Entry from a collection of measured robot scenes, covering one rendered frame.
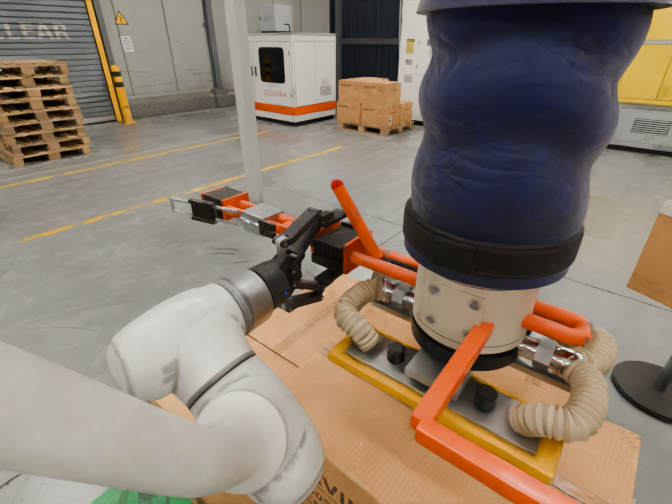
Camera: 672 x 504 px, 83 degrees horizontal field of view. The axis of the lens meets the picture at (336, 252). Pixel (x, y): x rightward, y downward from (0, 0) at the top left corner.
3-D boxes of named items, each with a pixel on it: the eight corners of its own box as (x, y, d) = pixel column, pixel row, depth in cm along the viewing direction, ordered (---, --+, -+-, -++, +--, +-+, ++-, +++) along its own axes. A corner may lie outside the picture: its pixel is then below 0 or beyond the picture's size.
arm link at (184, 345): (196, 301, 59) (249, 368, 56) (90, 360, 48) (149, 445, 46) (210, 263, 51) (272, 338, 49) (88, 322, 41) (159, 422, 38)
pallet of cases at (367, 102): (413, 128, 779) (418, 79, 735) (385, 136, 711) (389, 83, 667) (365, 121, 847) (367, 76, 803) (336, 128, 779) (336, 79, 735)
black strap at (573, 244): (588, 230, 55) (598, 204, 53) (553, 307, 39) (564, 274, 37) (442, 196, 67) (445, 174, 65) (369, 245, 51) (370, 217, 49)
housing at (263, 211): (286, 228, 85) (284, 209, 83) (263, 238, 80) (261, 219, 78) (264, 220, 89) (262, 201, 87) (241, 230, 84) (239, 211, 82)
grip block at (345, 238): (373, 255, 74) (375, 228, 71) (343, 277, 67) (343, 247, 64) (339, 243, 79) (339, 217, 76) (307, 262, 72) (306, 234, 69)
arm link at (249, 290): (211, 323, 59) (241, 304, 63) (250, 348, 54) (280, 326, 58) (201, 273, 54) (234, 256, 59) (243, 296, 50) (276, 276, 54)
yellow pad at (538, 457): (566, 429, 52) (577, 404, 50) (549, 489, 45) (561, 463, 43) (361, 329, 70) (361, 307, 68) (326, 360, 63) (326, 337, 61)
